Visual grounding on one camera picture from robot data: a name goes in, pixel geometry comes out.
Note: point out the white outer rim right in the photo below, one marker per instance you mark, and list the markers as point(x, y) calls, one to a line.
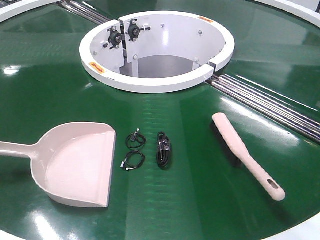
point(295, 9)

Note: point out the white rim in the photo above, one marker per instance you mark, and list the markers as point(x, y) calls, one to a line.
point(20, 7)
point(295, 9)

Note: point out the white outer rim left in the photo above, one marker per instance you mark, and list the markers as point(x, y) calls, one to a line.
point(20, 7)

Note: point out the black bearing mount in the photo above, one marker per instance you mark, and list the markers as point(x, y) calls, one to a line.
point(134, 30)
point(115, 37)

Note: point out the right black bearing mount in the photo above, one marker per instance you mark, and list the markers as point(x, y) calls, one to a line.
point(134, 30)

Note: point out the far chrome roller set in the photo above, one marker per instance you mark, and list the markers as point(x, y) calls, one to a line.
point(84, 11)

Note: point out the pink plastic dustpan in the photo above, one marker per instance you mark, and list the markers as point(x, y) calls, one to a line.
point(72, 162)

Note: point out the pink hand brush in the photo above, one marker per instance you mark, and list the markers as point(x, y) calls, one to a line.
point(239, 149)

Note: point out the left black bearing mount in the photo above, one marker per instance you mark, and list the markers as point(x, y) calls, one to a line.
point(115, 37)

